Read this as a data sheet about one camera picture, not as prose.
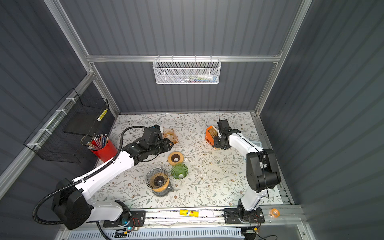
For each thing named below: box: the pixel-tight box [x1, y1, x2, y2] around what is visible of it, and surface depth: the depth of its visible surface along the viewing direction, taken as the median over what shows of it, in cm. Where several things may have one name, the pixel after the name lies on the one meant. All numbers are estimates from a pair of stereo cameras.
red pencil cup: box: [90, 139, 118, 163], surface depth 88 cm
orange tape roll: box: [269, 208, 281, 218], surface depth 77 cm
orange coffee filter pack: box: [205, 125, 218, 149], surface depth 99 cm
